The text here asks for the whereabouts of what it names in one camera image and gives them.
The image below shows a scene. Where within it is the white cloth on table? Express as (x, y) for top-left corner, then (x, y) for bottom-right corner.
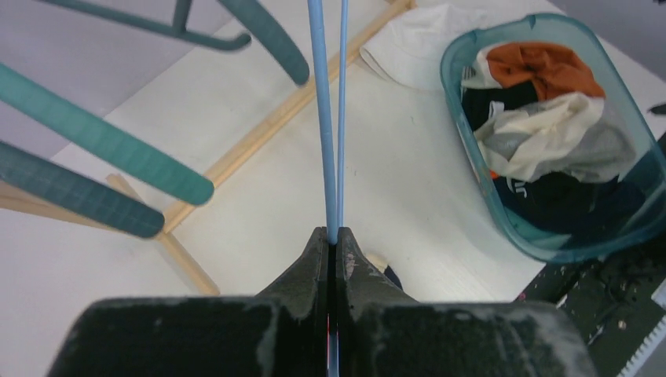
(360, 2), (500, 92)

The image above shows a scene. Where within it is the black garment in tub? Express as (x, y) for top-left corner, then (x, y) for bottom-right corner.
(462, 81), (538, 131)

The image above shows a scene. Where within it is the navy orange-band underwear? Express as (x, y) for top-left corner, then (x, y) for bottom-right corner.
(491, 172), (646, 238)

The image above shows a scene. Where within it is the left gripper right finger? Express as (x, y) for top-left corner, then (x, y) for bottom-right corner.
(335, 227), (415, 376)

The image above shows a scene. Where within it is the grey underwear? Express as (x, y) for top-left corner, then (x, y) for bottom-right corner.
(474, 92), (637, 183)

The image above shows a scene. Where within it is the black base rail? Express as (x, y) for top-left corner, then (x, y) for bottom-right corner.
(517, 234), (665, 376)

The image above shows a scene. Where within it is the brown orange underwear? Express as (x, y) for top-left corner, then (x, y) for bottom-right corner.
(461, 41), (606, 101)

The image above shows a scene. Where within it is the light blue hanger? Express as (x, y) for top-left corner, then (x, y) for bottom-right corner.
(307, 0), (349, 246)

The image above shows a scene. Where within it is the teal plastic tub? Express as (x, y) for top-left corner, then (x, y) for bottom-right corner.
(440, 13), (665, 263)

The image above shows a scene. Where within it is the wooden clothes rack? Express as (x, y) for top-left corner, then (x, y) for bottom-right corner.
(1, 1), (415, 295)

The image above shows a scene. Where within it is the navy cream-band underwear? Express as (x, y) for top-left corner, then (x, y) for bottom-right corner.
(365, 254), (403, 290)

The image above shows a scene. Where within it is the white cable duct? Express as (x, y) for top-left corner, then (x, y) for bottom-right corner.
(618, 280), (665, 377)

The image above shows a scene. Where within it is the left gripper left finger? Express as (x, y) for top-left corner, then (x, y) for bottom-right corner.
(257, 227), (329, 376)

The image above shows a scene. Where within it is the teal clip hanger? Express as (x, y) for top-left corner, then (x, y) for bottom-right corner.
(1, 64), (214, 206)
(36, 0), (311, 87)
(1, 142), (165, 239)

